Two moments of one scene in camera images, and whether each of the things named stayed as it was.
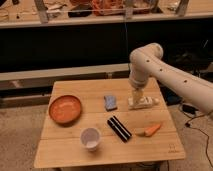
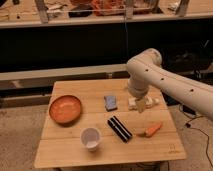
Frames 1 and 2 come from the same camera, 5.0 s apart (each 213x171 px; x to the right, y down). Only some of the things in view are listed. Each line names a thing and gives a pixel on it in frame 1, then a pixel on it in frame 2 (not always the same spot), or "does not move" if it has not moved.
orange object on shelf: x=108 y=7 does not move
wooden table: x=90 y=123 does not move
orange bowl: x=64 y=110 does not move
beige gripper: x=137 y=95 to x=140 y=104
